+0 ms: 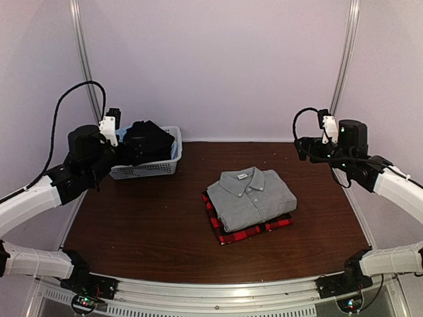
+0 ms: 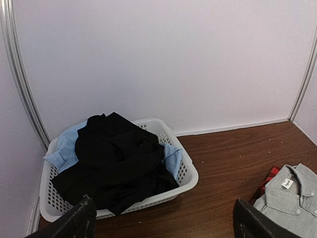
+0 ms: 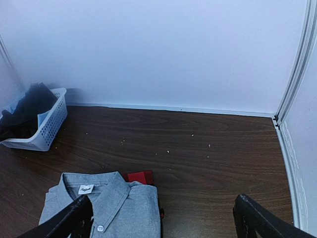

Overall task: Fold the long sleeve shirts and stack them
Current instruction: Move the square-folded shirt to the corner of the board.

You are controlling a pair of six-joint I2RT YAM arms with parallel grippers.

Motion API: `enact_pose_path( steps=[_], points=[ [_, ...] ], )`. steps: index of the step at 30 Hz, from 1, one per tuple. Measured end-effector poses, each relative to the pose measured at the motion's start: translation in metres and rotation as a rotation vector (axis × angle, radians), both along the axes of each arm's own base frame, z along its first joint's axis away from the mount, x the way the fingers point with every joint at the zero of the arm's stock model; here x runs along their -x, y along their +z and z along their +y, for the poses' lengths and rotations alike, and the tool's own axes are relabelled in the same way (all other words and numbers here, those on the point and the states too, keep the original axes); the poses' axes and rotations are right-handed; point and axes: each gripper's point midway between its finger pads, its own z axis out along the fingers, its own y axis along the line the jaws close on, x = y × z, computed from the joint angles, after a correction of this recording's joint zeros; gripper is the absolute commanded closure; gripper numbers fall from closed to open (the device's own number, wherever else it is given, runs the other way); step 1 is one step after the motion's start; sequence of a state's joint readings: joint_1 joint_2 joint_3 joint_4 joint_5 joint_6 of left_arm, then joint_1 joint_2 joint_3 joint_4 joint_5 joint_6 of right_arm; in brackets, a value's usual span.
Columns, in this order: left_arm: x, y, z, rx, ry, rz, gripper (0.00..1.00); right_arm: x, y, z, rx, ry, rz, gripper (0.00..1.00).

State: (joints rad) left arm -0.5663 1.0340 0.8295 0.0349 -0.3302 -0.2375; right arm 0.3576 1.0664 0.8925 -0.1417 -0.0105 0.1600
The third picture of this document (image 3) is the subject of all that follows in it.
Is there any aluminium frame post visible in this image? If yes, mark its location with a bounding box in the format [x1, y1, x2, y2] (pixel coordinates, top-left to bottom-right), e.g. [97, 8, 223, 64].
[273, 0, 317, 236]
[0, 36, 25, 92]

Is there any right aluminium frame post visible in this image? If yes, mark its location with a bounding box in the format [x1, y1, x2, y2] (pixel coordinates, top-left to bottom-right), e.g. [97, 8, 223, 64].
[273, 0, 317, 236]

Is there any left aluminium frame post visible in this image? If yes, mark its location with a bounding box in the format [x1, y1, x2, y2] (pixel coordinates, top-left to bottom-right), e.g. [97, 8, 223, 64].
[0, 36, 25, 92]

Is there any red black plaid shirt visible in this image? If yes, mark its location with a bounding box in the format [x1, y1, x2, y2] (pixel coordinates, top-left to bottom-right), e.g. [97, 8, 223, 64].
[111, 171, 164, 228]

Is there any black long sleeve shirt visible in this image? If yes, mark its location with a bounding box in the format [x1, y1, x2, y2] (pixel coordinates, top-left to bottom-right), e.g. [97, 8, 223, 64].
[0, 83, 57, 141]

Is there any grey folded button shirt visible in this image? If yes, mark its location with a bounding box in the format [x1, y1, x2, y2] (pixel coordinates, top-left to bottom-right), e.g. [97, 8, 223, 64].
[39, 172, 161, 238]

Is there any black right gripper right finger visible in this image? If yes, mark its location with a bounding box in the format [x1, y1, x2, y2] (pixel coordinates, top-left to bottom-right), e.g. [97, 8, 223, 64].
[233, 194, 313, 238]

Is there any white plastic basket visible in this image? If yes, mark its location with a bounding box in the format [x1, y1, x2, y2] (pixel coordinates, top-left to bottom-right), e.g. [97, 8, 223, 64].
[1, 88, 67, 152]

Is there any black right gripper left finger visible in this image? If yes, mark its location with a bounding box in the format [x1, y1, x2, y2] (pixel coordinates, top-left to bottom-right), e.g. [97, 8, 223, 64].
[19, 195, 93, 238]

